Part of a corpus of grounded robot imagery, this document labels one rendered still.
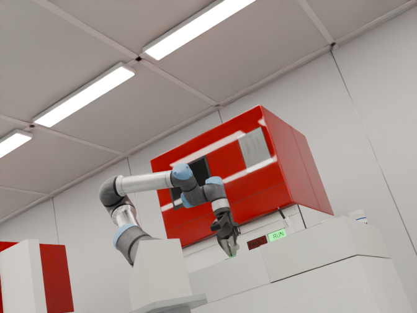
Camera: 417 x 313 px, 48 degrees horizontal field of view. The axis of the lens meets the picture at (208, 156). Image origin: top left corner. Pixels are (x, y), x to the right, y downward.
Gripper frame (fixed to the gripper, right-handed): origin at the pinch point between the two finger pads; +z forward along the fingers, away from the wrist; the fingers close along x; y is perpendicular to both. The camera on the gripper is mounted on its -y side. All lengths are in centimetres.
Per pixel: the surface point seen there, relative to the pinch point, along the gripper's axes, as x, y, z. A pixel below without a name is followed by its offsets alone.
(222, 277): 4.8, -4.0, 7.8
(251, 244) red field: 16, 58, -13
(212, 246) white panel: 40, 58, -19
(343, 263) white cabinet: -44.1, -4.0, 16.9
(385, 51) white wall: -84, 207, -153
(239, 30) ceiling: 0, 113, -178
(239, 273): -3.3, -4.0, 8.4
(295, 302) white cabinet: -22.3, -4.3, 24.7
